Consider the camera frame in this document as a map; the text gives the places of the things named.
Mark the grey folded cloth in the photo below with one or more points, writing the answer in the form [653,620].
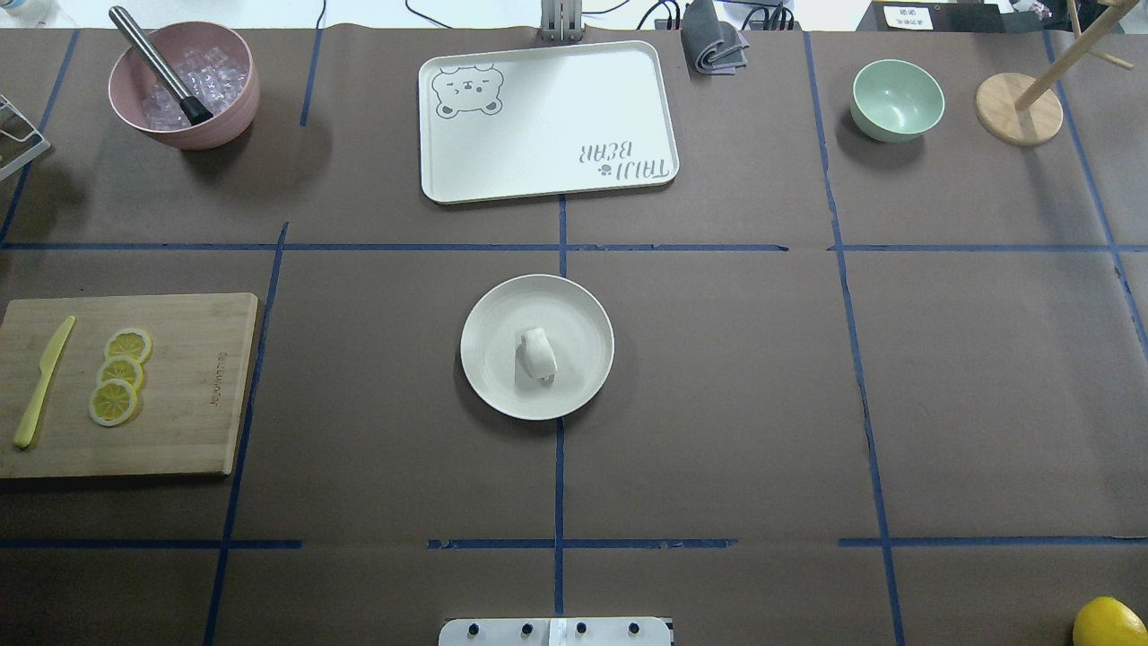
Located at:
[712,46]

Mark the wooden mug stand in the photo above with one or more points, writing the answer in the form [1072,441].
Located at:
[1023,110]

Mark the yellow plastic knife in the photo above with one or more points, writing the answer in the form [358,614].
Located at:
[28,425]

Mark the lemon slice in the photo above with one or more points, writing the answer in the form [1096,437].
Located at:
[113,403]
[131,342]
[122,367]

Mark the aluminium frame post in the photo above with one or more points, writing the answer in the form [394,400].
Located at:
[562,21]

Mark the pink bowl with ice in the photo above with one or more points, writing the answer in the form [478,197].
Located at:
[206,98]

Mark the yellow lemon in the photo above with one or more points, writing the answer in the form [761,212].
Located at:
[1107,621]

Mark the wooden cutting board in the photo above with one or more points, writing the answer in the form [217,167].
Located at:
[190,405]

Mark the white round plate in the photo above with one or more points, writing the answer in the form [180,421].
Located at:
[579,331]

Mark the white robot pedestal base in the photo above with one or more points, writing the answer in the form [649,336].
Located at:
[594,630]

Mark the cream bear tray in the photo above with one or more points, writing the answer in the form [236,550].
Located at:
[544,121]

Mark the metal scoop black tip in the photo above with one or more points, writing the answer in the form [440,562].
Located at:
[161,65]

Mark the green bowl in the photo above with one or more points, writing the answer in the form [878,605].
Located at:
[895,101]

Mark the cup drying rack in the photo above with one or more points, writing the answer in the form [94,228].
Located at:
[21,141]

